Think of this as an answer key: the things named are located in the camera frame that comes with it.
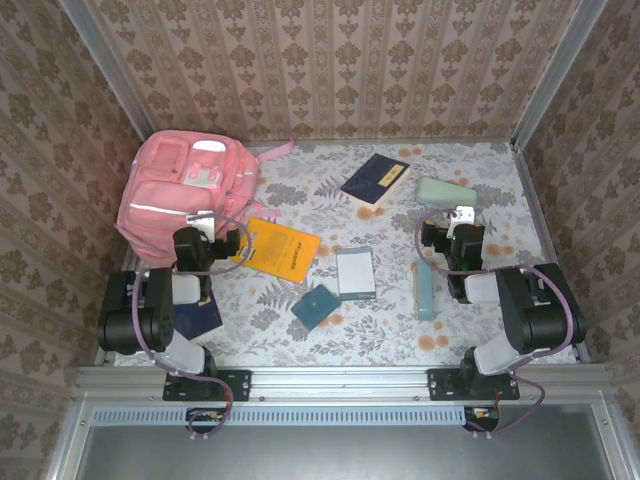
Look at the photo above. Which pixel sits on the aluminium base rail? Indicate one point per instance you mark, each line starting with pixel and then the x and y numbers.
pixel 340 382

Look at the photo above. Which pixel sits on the grey metal panel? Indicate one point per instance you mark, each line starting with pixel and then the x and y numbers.
pixel 350 455

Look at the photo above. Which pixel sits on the white grey notebook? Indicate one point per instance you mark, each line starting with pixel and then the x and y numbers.
pixel 355 272

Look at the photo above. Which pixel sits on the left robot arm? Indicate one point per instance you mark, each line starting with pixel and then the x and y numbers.
pixel 135 315

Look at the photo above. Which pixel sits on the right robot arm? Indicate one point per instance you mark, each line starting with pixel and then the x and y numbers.
pixel 540 315

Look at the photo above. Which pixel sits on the pale green pencil case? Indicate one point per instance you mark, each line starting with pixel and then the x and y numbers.
pixel 440 192

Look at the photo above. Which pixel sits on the black connector box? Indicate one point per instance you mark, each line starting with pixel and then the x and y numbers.
pixel 200 415
pixel 482 417

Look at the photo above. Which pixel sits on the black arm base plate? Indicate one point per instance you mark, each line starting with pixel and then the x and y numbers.
pixel 240 385
pixel 440 385

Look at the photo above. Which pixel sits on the light teal book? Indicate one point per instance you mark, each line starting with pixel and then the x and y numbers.
pixel 425 295

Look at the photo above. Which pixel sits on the floral table cloth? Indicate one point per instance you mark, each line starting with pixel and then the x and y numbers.
pixel 380 335

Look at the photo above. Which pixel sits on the small dark teal notebook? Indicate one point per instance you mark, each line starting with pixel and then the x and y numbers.
pixel 315 306

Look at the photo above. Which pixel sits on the navy book with yellow label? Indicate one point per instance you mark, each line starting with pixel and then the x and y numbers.
pixel 370 177
pixel 202 325

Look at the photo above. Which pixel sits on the aluminium frame post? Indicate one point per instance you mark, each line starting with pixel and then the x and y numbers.
pixel 555 75
pixel 105 65

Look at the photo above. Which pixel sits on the pink backpack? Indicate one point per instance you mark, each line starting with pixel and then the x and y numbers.
pixel 165 200

